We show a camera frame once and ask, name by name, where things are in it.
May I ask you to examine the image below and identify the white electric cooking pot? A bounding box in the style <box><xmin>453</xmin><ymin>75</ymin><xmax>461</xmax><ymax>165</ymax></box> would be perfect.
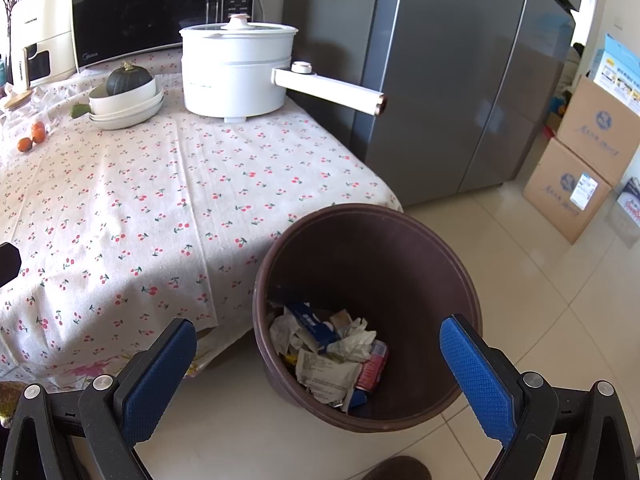
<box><xmin>180</xmin><ymin>14</ymin><xmax>386</xmax><ymax>122</ymax></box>

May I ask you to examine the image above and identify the white tissue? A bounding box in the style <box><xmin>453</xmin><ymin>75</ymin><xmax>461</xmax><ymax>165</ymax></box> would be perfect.
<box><xmin>326</xmin><ymin>318</ymin><xmax>376</xmax><ymax>363</ymax></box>

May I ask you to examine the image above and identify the cream air fryer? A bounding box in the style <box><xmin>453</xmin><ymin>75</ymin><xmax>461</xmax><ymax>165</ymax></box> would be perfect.
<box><xmin>11</xmin><ymin>0</ymin><xmax>77</xmax><ymax>90</ymax></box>

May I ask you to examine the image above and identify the white patterned bag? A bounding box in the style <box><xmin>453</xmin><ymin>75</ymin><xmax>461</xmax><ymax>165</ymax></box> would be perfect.
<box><xmin>617</xmin><ymin>177</ymin><xmax>640</xmax><ymax>226</ymax></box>

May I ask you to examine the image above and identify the dark blue snack box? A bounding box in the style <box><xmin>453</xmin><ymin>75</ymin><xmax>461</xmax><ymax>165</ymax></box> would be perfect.
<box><xmin>288</xmin><ymin>302</ymin><xmax>338</xmax><ymax>353</ymax></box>

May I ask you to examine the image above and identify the black microwave oven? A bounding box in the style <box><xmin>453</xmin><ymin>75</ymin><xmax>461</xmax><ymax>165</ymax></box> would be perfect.
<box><xmin>72</xmin><ymin>0</ymin><xmax>254</xmax><ymax>68</ymax></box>

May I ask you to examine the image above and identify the upper cardboard box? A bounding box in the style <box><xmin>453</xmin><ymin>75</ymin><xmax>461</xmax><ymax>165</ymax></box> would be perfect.
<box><xmin>556</xmin><ymin>77</ymin><xmax>639</xmax><ymax>188</ymax></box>

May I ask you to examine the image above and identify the light blue product box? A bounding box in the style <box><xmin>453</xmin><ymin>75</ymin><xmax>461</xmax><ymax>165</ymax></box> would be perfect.
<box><xmin>589</xmin><ymin>34</ymin><xmax>640</xmax><ymax>114</ymax></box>

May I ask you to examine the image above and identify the red milk drink can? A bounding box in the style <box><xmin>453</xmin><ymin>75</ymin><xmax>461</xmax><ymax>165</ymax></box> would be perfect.
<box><xmin>355</xmin><ymin>339</ymin><xmax>388</xmax><ymax>392</ymax></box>

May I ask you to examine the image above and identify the white snack packet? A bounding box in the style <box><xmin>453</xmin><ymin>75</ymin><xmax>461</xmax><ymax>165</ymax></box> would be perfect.
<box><xmin>295</xmin><ymin>349</ymin><xmax>362</xmax><ymax>412</ymax></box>

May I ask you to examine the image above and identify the dark green pumpkin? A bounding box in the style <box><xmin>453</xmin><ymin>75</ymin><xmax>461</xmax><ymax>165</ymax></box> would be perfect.
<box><xmin>105</xmin><ymin>61</ymin><xmax>152</xmax><ymax>96</ymax></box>

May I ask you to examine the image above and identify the lower cardboard box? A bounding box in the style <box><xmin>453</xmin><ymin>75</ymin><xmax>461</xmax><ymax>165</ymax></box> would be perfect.
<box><xmin>523</xmin><ymin>139</ymin><xmax>612</xmax><ymax>244</ymax></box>

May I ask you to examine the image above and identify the cherry print tablecloth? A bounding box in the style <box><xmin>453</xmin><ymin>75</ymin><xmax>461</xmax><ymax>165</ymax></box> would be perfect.
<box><xmin>1</xmin><ymin>51</ymin><xmax>399</xmax><ymax>391</ymax></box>

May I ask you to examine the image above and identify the brown fuzzy slipper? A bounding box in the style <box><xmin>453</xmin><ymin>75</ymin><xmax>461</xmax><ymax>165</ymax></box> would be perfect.
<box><xmin>362</xmin><ymin>455</ymin><xmax>432</xmax><ymax>480</ymax></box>

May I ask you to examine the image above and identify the grey refrigerator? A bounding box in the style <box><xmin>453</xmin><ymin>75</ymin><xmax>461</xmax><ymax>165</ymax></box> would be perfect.
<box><xmin>282</xmin><ymin>0</ymin><xmax>580</xmax><ymax>206</ymax></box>

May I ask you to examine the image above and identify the cream bowl with handle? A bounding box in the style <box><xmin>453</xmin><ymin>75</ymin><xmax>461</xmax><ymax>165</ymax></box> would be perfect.
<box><xmin>70</xmin><ymin>77</ymin><xmax>157</xmax><ymax>118</ymax></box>

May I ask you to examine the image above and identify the cardboard box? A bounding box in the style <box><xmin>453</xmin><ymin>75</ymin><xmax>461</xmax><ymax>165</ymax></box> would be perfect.
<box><xmin>523</xmin><ymin>139</ymin><xmax>612</xmax><ymax>244</ymax></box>
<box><xmin>556</xmin><ymin>77</ymin><xmax>639</xmax><ymax>188</ymax></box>

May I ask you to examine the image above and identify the brown trash bin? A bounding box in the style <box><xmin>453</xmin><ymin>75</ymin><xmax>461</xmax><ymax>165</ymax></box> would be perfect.
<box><xmin>253</xmin><ymin>204</ymin><xmax>483</xmax><ymax>434</ymax></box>

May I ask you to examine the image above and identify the white pecan kernels packet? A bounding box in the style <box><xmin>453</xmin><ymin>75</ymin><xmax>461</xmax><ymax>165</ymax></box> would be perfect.
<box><xmin>269</xmin><ymin>308</ymin><xmax>318</xmax><ymax>356</ymax></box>

